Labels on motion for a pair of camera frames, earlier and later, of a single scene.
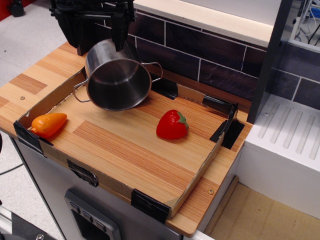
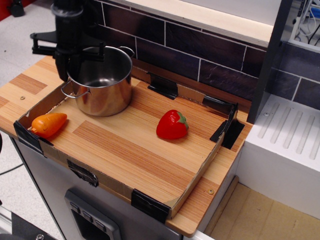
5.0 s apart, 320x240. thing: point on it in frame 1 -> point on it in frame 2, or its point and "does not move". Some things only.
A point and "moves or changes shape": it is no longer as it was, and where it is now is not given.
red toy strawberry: [172, 124] does not move
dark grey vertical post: [281, 10] does not move
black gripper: [78, 20] -> [68, 36]
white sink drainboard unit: [280, 156] does not move
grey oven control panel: [87, 222] does not move
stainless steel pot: [116, 80] moves or changes shape
